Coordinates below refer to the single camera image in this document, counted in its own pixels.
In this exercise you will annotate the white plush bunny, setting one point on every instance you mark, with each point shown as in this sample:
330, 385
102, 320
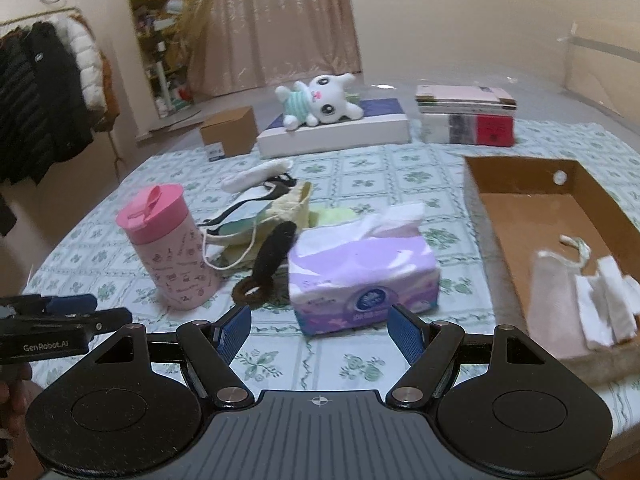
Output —
325, 100

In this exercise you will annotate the clear bed rail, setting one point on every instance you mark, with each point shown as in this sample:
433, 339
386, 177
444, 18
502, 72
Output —
600, 46

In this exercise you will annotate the person's left hand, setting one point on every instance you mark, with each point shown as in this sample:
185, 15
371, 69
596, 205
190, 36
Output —
14, 405

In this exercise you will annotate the white folded cloth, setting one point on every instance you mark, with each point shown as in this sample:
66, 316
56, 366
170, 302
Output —
617, 295
592, 310

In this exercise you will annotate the black soft cloth piece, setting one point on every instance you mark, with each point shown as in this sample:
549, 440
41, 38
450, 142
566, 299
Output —
275, 250

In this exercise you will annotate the yellow plastic bag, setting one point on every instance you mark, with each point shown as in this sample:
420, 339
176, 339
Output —
197, 35

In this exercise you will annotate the green floral bed sheet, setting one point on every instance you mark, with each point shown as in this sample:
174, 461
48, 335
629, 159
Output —
350, 175

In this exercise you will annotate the small cardboard box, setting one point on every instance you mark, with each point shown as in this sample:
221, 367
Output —
230, 130

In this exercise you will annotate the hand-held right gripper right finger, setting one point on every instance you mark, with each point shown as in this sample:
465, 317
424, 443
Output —
406, 332

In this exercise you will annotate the cardboard tray box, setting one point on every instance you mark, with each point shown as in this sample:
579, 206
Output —
525, 220

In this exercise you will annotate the clothes rack rail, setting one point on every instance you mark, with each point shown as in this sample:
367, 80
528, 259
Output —
40, 16

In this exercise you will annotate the blue face mask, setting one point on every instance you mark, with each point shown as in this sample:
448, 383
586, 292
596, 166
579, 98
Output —
240, 222

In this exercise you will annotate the white face mask black loops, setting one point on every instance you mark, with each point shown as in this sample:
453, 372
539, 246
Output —
250, 175

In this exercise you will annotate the stack of books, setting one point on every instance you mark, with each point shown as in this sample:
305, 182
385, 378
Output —
465, 95

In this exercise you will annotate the brown hair scrunchie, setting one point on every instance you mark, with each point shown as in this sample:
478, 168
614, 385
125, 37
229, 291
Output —
238, 294

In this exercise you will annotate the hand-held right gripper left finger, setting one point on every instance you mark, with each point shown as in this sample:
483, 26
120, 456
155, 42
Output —
234, 332

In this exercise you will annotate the light green cloth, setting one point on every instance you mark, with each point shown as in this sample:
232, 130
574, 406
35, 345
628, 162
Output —
335, 215

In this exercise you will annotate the white red black box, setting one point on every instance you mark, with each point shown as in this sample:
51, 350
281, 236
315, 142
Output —
495, 130

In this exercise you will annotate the purple tissue pack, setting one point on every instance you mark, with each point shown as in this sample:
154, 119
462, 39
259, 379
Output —
360, 275

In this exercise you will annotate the beige curtain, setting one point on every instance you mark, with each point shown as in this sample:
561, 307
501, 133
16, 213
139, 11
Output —
280, 25

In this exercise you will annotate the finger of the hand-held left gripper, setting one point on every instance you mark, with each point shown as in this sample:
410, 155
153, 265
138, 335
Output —
114, 319
72, 303

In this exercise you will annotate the pink lidded cup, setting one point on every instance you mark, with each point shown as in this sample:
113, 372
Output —
175, 260

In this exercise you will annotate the black puffer jacket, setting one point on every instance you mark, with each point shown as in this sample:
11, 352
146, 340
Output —
40, 100

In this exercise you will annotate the flat cardboard sheet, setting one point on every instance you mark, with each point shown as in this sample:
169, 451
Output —
170, 127

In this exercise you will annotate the white puffer jacket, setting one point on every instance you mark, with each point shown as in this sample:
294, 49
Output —
87, 60

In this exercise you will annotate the cluttered shelf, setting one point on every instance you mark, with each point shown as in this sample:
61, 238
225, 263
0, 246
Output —
150, 25

